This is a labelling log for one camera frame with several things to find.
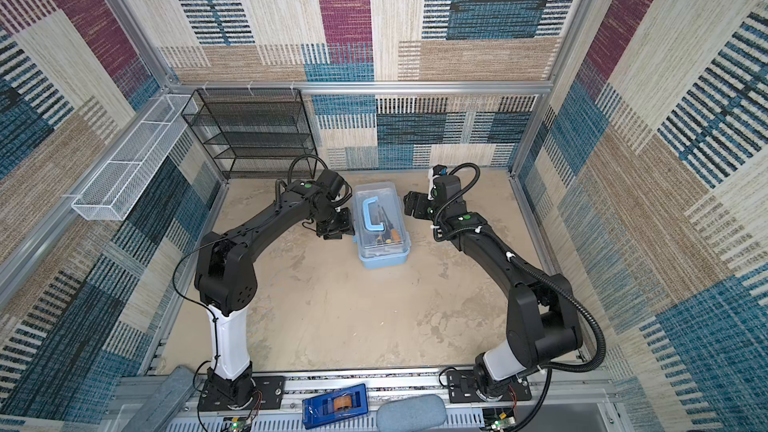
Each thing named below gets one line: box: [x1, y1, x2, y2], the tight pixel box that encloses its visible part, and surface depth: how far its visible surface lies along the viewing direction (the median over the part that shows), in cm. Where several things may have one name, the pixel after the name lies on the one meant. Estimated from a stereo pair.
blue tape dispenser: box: [302, 384, 369, 430], surface depth 69 cm
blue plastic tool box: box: [353, 181, 411, 269], surface depth 93 cm
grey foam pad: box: [376, 394, 447, 432], surface depth 70 cm
